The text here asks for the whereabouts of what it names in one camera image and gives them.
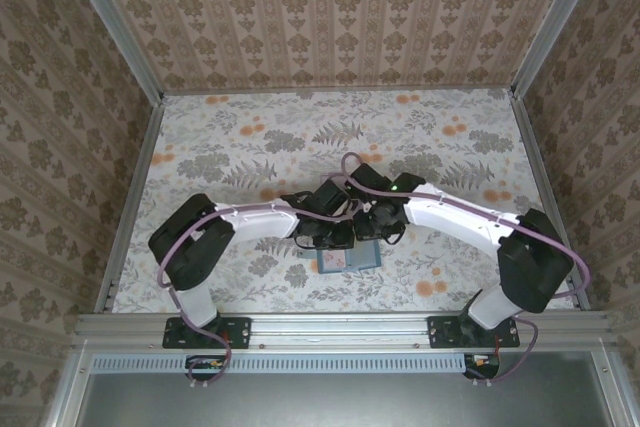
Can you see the pink patterned card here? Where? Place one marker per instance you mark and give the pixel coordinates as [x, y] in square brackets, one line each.
[334, 262]

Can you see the teal leather card holder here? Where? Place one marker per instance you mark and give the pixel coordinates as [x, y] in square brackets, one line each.
[365, 259]

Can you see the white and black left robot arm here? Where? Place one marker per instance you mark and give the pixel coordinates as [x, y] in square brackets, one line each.
[255, 224]

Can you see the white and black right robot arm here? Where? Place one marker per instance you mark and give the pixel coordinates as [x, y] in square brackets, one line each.
[450, 217]

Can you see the floral patterned table cover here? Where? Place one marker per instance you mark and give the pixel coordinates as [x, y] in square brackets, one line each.
[300, 137]

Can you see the grey metal sheet panel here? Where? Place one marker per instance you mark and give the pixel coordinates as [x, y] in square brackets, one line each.
[340, 402]

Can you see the black connector box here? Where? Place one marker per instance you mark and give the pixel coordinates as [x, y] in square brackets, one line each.
[482, 366]
[205, 368]

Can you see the aluminium frame rail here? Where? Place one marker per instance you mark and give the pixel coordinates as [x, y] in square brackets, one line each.
[340, 327]

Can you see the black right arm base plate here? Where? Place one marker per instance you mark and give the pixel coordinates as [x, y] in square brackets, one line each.
[442, 332]

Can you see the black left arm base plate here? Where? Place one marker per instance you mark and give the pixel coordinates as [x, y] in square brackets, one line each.
[235, 332]

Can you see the aluminium side rail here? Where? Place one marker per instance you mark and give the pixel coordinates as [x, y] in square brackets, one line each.
[132, 207]
[547, 197]

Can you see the aluminium frame post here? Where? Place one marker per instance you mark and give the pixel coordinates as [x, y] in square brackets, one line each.
[115, 22]
[555, 22]

